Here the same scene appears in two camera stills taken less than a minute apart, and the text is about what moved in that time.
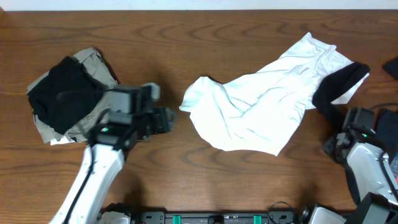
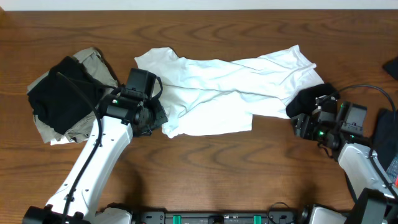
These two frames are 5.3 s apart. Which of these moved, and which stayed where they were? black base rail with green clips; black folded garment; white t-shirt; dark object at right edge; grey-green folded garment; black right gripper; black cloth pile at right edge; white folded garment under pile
Moved: white t-shirt; black right gripper
Stayed: black base rail with green clips; white folded garment under pile; black folded garment; dark object at right edge; grey-green folded garment; black cloth pile at right edge
